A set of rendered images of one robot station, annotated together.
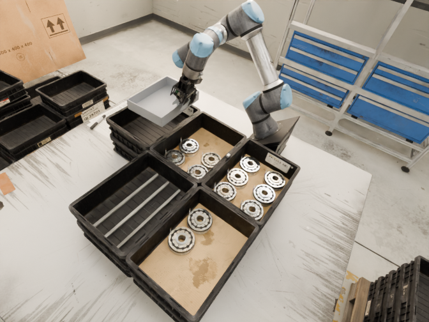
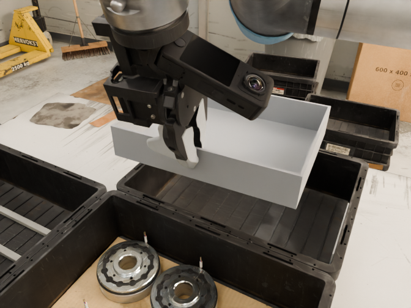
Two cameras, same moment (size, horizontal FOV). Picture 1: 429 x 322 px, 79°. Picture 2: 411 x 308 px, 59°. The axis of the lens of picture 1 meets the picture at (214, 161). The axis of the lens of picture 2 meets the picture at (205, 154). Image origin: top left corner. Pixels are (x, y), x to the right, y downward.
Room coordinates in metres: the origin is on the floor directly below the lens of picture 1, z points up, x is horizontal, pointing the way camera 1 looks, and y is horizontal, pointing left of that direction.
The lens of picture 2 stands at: (0.95, -0.18, 1.36)
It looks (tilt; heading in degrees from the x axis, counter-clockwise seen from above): 36 degrees down; 90
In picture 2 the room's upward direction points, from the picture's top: straight up
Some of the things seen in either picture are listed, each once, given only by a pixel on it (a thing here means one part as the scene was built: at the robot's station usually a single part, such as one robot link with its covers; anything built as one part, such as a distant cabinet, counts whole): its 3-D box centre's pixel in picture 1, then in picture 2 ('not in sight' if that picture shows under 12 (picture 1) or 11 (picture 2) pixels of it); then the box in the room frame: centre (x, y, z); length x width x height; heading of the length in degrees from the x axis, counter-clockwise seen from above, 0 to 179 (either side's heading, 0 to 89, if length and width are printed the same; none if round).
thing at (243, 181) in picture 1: (237, 177); not in sight; (0.78, -0.12, 0.86); 0.10 x 0.10 x 0.01
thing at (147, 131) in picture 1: (156, 123); (244, 198); (1.03, 0.34, 0.87); 0.40 x 0.30 x 0.11; 152
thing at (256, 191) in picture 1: (264, 193); not in sight; (0.71, -0.25, 0.86); 0.10 x 0.10 x 0.01
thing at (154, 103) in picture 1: (164, 99); (225, 129); (0.99, 0.28, 1.07); 0.27 x 0.20 x 0.05; 155
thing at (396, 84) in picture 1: (399, 104); not in sight; (2.20, -1.57, 0.60); 0.72 x 0.03 x 0.56; 65
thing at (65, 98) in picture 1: (80, 110); (337, 157); (1.57, 1.15, 0.37); 0.40 x 0.30 x 0.45; 155
